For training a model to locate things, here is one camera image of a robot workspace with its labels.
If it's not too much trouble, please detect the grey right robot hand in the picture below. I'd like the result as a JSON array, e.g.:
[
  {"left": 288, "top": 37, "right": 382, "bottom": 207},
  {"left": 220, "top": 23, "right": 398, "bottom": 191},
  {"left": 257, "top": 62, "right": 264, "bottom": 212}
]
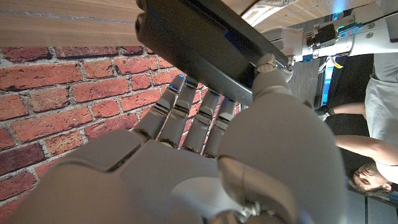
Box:
[{"left": 6, "top": 52, "right": 349, "bottom": 224}]

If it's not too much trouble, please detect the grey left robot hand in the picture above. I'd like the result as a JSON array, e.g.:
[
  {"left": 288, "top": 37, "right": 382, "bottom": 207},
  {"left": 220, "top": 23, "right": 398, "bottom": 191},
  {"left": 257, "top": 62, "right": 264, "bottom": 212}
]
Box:
[{"left": 261, "top": 26, "right": 305, "bottom": 82}]

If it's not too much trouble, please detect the black stapler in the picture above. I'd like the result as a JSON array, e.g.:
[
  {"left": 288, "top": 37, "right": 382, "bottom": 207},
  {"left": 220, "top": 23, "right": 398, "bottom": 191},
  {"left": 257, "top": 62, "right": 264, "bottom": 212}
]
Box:
[{"left": 135, "top": 0, "right": 290, "bottom": 106}]

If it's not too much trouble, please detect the person bare forearm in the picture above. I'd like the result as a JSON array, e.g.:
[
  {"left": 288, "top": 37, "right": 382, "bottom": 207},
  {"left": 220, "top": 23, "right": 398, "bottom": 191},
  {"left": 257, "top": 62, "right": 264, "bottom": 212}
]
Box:
[
  {"left": 335, "top": 135, "right": 398, "bottom": 166},
  {"left": 326, "top": 102, "right": 368, "bottom": 118}
]

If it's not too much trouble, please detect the person in grey clothes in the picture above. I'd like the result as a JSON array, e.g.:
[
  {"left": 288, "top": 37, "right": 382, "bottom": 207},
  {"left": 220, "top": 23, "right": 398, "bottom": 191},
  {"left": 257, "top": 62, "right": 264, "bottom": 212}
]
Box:
[{"left": 317, "top": 52, "right": 398, "bottom": 200}]

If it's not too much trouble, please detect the red brick printed backdrop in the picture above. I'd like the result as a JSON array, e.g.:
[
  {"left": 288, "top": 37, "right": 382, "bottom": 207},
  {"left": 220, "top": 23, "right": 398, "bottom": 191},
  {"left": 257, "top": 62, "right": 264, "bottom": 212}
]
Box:
[{"left": 0, "top": 46, "right": 243, "bottom": 215}]

